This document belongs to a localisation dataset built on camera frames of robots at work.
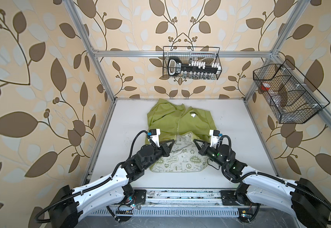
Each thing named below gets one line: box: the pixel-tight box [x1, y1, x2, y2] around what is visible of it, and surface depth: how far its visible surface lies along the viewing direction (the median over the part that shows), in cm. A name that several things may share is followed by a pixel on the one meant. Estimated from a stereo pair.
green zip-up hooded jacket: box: [146, 98, 217, 173], surface depth 98 cm
